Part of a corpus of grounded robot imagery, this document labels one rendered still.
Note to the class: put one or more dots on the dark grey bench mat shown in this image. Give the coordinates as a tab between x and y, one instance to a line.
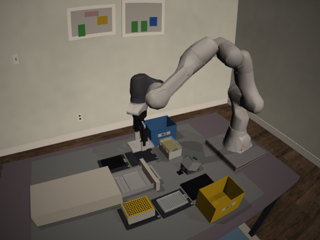
106	224

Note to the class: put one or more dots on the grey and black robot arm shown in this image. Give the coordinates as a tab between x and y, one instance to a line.
244	96

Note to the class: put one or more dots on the blue open-top bin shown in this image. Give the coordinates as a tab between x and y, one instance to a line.
160	128

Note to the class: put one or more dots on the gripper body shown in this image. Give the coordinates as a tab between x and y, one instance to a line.
141	117

